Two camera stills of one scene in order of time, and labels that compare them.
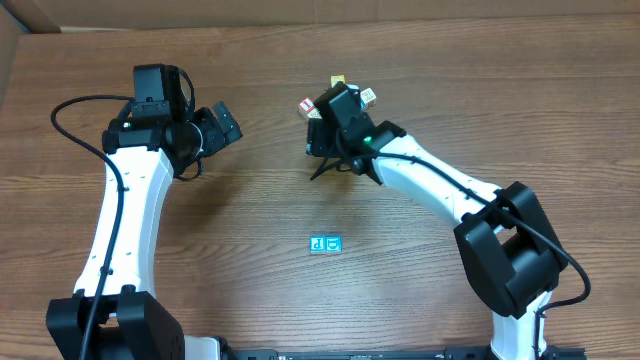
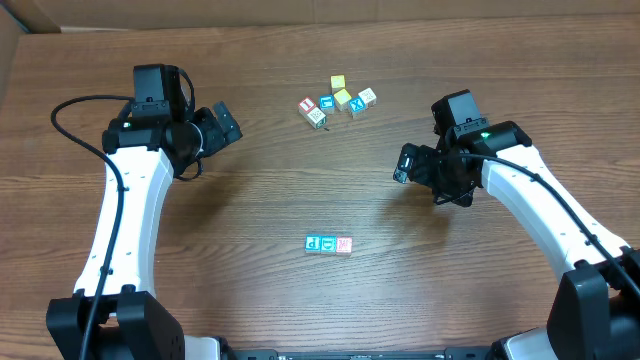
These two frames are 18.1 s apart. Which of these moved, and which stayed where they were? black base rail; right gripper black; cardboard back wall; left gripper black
Moved: right gripper black
Stayed: black base rail; left gripper black; cardboard back wall
